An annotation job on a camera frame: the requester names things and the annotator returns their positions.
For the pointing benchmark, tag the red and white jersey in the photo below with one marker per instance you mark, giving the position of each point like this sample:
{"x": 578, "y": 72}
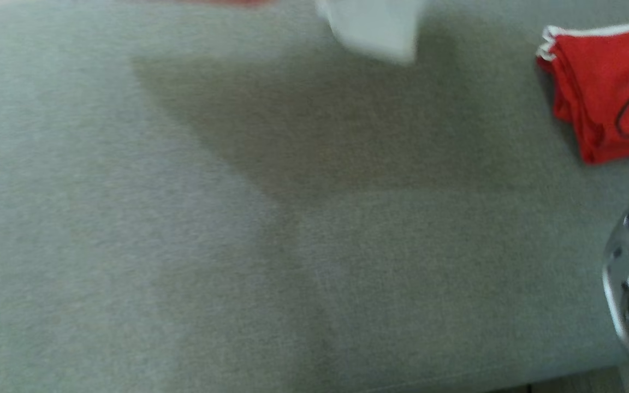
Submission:
{"x": 374, "y": 27}

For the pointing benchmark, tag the large grey sofa seat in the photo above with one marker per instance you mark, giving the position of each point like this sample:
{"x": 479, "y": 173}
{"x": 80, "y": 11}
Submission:
{"x": 238, "y": 245}

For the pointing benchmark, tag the red shorts with white stripe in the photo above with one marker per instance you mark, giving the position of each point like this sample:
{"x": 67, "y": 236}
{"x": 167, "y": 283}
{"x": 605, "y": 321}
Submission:
{"x": 593, "y": 82}

